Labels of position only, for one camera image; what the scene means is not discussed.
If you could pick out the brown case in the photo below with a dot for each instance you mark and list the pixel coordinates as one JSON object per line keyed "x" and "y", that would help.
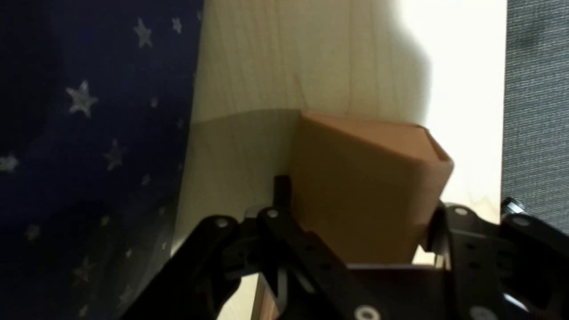
{"x": 360, "y": 189}

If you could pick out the navy star print purse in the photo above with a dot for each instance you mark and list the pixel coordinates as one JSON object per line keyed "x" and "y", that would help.
{"x": 88, "y": 148}

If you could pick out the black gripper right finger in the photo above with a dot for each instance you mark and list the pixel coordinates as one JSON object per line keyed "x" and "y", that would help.
{"x": 508, "y": 273}

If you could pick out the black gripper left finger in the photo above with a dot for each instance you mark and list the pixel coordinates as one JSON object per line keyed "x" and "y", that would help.
{"x": 236, "y": 273}

